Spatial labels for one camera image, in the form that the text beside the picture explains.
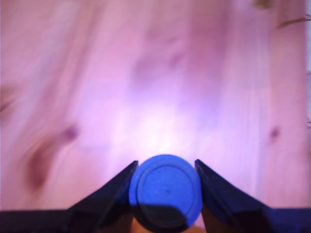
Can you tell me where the blue coffee capsule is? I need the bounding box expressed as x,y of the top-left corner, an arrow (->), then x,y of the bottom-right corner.
128,153 -> 204,230

